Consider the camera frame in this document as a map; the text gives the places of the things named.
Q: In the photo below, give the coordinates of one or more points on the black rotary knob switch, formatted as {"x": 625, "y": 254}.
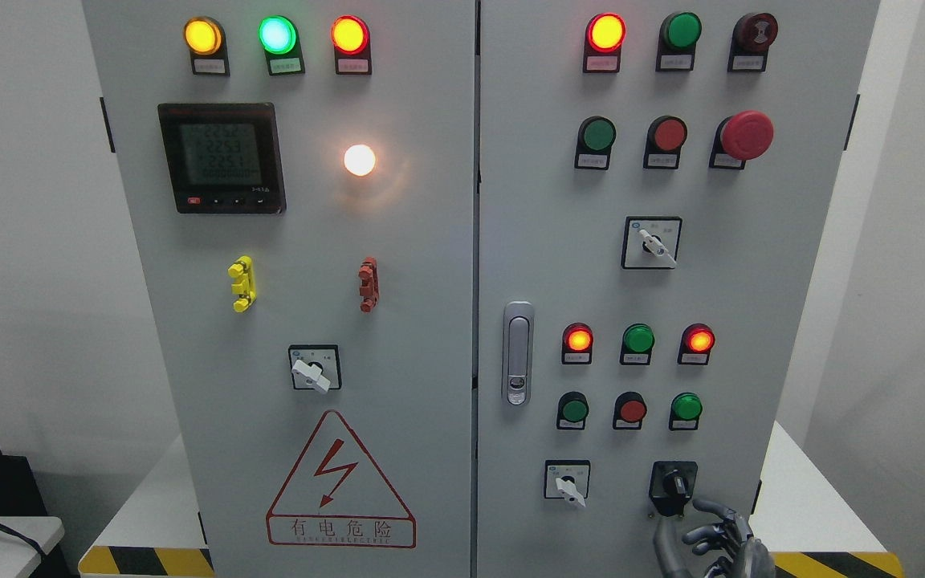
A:
{"x": 672, "y": 486}

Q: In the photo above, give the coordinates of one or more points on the green push button lower right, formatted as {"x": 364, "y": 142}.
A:
{"x": 685, "y": 412}

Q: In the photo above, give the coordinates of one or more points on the green indicator middle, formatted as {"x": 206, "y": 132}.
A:
{"x": 637, "y": 344}

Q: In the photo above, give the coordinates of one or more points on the red push button lower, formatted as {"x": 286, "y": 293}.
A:
{"x": 629, "y": 411}

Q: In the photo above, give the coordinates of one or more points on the black digital power meter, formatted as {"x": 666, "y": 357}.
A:
{"x": 223, "y": 158}

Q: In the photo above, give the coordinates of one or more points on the white selector switch left door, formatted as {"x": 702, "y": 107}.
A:
{"x": 315, "y": 367}

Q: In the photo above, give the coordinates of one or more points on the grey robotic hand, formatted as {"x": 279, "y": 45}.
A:
{"x": 746, "y": 555}

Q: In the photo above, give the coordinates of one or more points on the red lit indicator middle left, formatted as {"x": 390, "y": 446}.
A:
{"x": 577, "y": 344}

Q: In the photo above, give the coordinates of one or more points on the red push button upper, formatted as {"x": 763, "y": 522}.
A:
{"x": 664, "y": 140}

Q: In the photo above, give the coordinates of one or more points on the grey right cabinet door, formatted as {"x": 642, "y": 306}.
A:
{"x": 552, "y": 235}

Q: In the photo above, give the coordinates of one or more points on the white selector switch lower right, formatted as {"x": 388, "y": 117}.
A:
{"x": 567, "y": 480}

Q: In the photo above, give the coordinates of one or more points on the white selector switch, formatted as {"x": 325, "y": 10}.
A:
{"x": 651, "y": 242}
{"x": 567, "y": 480}

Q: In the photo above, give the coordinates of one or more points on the white side table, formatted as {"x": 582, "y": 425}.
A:
{"x": 18, "y": 559}

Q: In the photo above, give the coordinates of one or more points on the green push button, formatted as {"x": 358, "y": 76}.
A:
{"x": 595, "y": 138}
{"x": 572, "y": 411}
{"x": 685, "y": 412}

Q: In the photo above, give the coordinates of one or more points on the red indicator middle right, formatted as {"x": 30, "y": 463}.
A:
{"x": 696, "y": 344}

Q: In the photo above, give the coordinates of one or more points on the grey left cabinet door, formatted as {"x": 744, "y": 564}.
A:
{"x": 406, "y": 366}

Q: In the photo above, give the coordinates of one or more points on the green push button upper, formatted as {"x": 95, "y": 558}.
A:
{"x": 595, "y": 138}

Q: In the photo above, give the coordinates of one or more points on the white glowing lamp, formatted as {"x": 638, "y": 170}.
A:
{"x": 359, "y": 160}

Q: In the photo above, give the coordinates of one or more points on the grey cabinet door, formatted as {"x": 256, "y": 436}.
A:
{"x": 406, "y": 366}
{"x": 552, "y": 235}

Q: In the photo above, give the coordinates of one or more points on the green lit indicator light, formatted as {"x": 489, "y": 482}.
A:
{"x": 281, "y": 44}

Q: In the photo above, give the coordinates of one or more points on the green indicator top right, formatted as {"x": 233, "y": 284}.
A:
{"x": 677, "y": 39}

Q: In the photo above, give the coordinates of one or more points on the green push button lower left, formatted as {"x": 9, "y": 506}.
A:
{"x": 572, "y": 411}

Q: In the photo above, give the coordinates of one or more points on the white selector switch upper right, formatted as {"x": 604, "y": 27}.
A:
{"x": 651, "y": 242}

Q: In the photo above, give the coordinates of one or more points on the red-orange indicator light left door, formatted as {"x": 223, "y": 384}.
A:
{"x": 351, "y": 43}

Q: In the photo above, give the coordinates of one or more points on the red emergency stop button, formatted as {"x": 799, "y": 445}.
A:
{"x": 740, "y": 138}

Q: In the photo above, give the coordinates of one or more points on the dark red buzzer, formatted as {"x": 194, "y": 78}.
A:
{"x": 752, "y": 36}

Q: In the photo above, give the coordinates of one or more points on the red push button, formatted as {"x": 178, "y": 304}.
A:
{"x": 664, "y": 140}
{"x": 629, "y": 411}

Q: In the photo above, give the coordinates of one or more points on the red lit indicator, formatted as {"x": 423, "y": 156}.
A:
{"x": 605, "y": 33}
{"x": 577, "y": 344}

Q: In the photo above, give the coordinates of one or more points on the red lit indicator top right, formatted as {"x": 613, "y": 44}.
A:
{"x": 605, "y": 33}

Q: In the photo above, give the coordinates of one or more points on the yellow indicator light top left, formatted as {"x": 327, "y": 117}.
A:
{"x": 206, "y": 41}

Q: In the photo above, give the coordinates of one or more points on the silver door latch handle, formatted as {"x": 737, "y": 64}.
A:
{"x": 518, "y": 319}

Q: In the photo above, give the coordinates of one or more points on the red electric warning sticker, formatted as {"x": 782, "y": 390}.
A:
{"x": 337, "y": 496}

